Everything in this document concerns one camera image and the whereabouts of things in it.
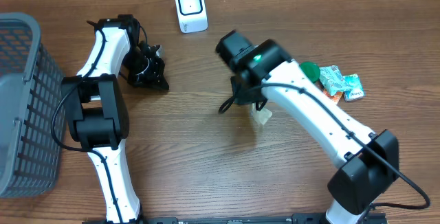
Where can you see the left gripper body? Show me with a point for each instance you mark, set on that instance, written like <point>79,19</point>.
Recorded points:
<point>141,71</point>

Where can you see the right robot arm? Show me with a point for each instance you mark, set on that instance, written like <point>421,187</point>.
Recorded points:
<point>360,155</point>

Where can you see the beige paper pouch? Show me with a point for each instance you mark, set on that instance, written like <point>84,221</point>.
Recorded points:
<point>260,117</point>

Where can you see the green lid jar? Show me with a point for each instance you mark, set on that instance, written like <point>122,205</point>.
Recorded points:
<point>311,70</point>

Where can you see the orange snack packet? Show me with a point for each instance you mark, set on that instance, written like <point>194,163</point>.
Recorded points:
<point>335,98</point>

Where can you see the grey plastic mesh basket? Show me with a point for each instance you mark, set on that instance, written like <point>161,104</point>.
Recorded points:
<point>30,92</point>

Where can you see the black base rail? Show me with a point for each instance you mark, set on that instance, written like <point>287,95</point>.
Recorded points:
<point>294,219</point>

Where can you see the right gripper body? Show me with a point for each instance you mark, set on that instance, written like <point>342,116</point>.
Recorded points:
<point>244,99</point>

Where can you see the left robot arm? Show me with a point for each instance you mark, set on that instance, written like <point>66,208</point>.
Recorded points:
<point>97,115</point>

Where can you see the white barcode scanner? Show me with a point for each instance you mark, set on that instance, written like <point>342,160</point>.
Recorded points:
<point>191,15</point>

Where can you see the green tissue packet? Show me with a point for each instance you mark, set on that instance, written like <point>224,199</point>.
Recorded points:
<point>356,91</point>

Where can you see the teal tissue packet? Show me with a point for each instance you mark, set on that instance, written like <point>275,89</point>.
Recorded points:
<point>332,79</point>

